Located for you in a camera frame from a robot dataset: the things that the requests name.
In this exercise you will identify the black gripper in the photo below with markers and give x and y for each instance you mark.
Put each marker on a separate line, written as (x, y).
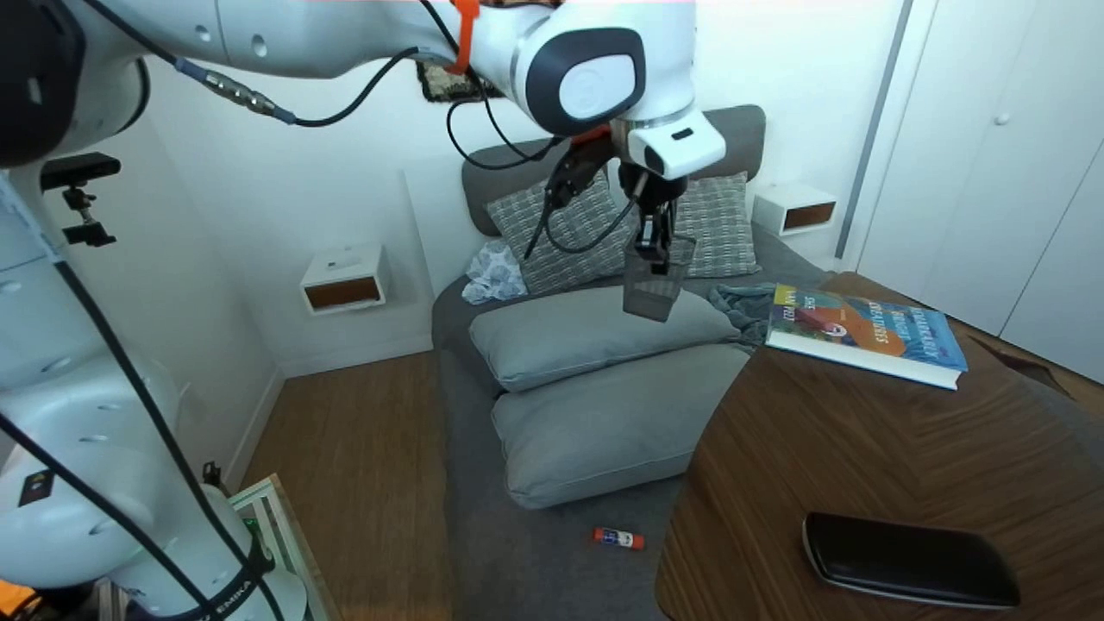
(651, 195)

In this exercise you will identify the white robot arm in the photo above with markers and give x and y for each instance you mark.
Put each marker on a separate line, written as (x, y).
(70, 78)

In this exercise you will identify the grey bed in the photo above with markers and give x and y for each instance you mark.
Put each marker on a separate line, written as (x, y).
(518, 562)

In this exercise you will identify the right checked cushion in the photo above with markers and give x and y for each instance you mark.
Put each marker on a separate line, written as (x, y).
(719, 222)

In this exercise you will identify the checked cushion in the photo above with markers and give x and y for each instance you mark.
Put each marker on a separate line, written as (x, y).
(568, 246)
(719, 222)

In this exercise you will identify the left checked cushion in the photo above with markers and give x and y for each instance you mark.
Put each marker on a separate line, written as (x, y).
(568, 246)

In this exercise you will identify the dark grey knitted throw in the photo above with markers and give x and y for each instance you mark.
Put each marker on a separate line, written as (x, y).
(745, 309)

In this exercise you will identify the right grey headboard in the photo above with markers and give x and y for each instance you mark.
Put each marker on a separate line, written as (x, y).
(742, 133)

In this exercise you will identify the grey headboard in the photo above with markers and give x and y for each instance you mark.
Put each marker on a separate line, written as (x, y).
(494, 173)
(742, 133)

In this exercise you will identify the upper grey pillow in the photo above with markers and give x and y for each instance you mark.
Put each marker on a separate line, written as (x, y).
(550, 340)

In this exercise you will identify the grey pillow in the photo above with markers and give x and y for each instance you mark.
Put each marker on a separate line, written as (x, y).
(550, 340)
(613, 428)

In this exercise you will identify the left grey headboard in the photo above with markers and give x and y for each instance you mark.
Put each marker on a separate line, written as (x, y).
(494, 173)

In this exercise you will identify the white patterned cloth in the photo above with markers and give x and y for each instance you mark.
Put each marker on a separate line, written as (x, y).
(494, 274)

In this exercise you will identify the lower grey pillow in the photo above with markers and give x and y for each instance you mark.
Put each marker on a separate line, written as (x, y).
(613, 428)

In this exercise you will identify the colourful hardcover book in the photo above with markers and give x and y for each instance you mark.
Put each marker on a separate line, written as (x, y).
(894, 340)

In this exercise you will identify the small red white object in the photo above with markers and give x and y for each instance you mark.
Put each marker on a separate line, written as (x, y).
(618, 539)

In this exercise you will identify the white wardrobe doors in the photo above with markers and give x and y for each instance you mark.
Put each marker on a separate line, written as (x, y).
(988, 176)

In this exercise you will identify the white framed box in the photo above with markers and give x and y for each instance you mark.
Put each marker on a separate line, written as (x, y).
(274, 522)

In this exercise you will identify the right white wall shelf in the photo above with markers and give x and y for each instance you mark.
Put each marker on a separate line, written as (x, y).
(787, 210)

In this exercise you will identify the white wall shelf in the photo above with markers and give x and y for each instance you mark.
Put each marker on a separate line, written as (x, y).
(344, 279)
(787, 210)

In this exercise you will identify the left white wall shelf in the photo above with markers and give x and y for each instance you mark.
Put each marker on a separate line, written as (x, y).
(344, 279)

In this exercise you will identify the black camera on stand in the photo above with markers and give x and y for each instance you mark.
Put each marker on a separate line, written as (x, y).
(70, 180)

